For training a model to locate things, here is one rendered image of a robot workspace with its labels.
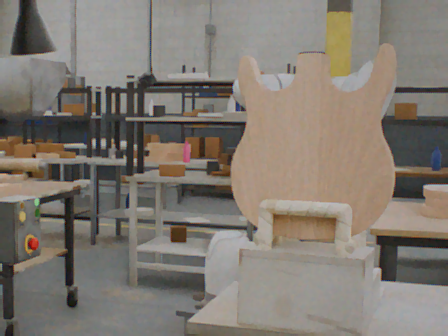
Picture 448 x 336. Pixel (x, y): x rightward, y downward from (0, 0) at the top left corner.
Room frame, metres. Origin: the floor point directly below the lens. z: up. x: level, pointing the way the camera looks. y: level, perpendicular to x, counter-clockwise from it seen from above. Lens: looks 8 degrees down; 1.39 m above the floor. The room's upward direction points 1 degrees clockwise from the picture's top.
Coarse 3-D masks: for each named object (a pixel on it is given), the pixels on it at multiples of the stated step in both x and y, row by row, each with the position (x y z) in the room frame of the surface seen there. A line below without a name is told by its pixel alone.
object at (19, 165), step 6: (0, 162) 1.93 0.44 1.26; (6, 162) 1.93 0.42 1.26; (12, 162) 1.92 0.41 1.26; (18, 162) 1.92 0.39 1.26; (24, 162) 1.91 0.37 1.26; (30, 162) 1.90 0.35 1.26; (36, 162) 1.90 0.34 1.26; (0, 168) 1.94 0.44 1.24; (6, 168) 1.93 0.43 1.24; (12, 168) 1.92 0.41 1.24; (18, 168) 1.91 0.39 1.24; (24, 168) 1.91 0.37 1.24; (30, 168) 1.90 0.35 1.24; (36, 168) 1.89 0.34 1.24
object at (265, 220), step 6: (258, 210) 1.52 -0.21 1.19; (264, 210) 1.51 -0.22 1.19; (258, 216) 1.52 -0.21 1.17; (264, 216) 1.51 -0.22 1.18; (270, 216) 1.51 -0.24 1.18; (258, 222) 1.52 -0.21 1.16; (264, 222) 1.51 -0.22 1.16; (270, 222) 1.51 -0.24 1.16; (258, 228) 1.52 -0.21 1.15; (264, 228) 1.51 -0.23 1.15; (270, 228) 1.51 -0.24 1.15; (258, 234) 1.52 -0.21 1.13; (264, 234) 1.51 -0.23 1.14; (270, 234) 1.51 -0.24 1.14; (264, 240) 1.51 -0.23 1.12; (270, 240) 1.51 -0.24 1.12; (258, 246) 1.52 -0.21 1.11; (264, 246) 1.51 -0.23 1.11; (270, 246) 1.51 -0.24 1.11
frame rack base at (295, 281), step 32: (256, 256) 1.50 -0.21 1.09; (288, 256) 1.48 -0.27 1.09; (320, 256) 1.45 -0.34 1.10; (352, 256) 1.44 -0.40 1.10; (256, 288) 1.50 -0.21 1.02; (288, 288) 1.48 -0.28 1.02; (320, 288) 1.45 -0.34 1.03; (352, 288) 1.42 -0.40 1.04; (256, 320) 1.50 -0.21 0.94; (288, 320) 1.47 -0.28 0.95; (320, 320) 1.45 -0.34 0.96; (352, 320) 1.42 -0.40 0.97
